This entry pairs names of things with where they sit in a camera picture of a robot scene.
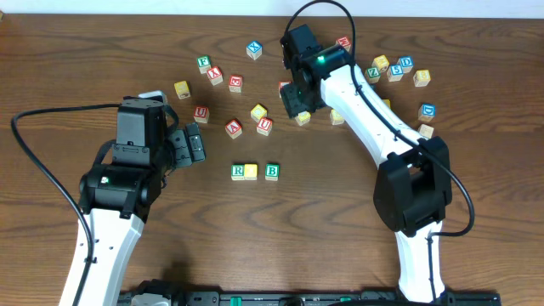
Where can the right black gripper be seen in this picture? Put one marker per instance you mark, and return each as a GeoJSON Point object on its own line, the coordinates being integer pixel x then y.
{"type": "Point", "coordinates": [290, 100]}

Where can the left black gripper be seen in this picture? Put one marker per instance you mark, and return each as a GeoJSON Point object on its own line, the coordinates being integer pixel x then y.
{"type": "Point", "coordinates": [189, 144]}

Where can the green R block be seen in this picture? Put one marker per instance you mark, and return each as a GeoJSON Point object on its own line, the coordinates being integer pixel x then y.
{"type": "Point", "coordinates": [237, 172]}

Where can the green B block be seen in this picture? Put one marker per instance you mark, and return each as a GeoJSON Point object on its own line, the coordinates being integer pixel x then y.
{"type": "Point", "coordinates": [272, 172]}

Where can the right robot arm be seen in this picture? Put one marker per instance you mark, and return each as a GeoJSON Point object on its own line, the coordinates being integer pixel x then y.
{"type": "Point", "coordinates": [412, 188]}

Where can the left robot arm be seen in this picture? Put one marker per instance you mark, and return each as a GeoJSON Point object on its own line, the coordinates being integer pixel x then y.
{"type": "Point", "coordinates": [126, 177]}

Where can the red I block centre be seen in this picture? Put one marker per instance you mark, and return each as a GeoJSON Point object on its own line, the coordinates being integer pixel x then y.
{"type": "Point", "coordinates": [281, 85]}

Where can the red U block left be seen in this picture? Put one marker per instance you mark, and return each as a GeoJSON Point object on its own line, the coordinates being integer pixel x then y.
{"type": "Point", "coordinates": [201, 114]}

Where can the red u block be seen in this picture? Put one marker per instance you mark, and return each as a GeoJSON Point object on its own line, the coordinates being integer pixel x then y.
{"type": "Point", "coordinates": [264, 126]}
{"type": "Point", "coordinates": [201, 114]}

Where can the red E block top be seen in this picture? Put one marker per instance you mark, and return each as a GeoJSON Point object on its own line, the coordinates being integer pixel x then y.
{"type": "Point", "coordinates": [344, 42]}

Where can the red e block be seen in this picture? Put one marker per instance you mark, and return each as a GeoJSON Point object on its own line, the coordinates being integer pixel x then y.
{"type": "Point", "coordinates": [344, 42]}
{"type": "Point", "coordinates": [235, 83]}

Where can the red A block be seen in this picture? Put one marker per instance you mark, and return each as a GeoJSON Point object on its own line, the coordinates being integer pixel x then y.
{"type": "Point", "coordinates": [233, 129]}

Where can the blue X block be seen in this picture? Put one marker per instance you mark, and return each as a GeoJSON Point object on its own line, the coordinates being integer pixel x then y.
{"type": "Point", "coordinates": [254, 50]}

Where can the yellow block below 2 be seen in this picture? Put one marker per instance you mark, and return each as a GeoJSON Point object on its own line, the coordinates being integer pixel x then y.
{"type": "Point", "coordinates": [336, 118]}

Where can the red U block centre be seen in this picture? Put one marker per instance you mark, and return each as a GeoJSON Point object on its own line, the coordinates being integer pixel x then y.
{"type": "Point", "coordinates": [264, 126]}

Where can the red E block left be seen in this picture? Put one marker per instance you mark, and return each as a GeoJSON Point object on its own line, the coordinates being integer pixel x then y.
{"type": "Point", "coordinates": [235, 83]}

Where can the red X block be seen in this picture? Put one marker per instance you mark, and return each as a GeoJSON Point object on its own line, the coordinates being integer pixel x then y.
{"type": "Point", "coordinates": [215, 75]}

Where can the blue 5 block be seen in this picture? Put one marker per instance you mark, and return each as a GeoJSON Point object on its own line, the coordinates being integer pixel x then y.
{"type": "Point", "coordinates": [395, 73]}

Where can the green F block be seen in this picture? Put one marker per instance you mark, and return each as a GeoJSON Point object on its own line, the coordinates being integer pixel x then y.
{"type": "Point", "coordinates": [204, 64]}

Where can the blue D block upper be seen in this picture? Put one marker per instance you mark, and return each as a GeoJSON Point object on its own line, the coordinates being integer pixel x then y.
{"type": "Point", "coordinates": [406, 63]}

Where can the blue d block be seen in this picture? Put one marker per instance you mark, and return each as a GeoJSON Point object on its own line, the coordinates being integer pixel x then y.
{"type": "Point", "coordinates": [426, 113]}
{"type": "Point", "coordinates": [406, 63]}

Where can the yellow 8 block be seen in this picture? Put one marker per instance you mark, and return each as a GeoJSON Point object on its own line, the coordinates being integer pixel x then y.
{"type": "Point", "coordinates": [422, 78]}

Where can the blue D block right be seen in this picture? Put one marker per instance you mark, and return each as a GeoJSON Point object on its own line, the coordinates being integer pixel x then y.
{"type": "Point", "coordinates": [426, 113]}

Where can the white green Z block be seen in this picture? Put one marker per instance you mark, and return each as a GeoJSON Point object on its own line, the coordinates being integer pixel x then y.
{"type": "Point", "coordinates": [426, 131]}

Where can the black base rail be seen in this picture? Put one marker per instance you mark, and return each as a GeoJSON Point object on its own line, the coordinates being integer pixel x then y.
{"type": "Point", "coordinates": [263, 299]}

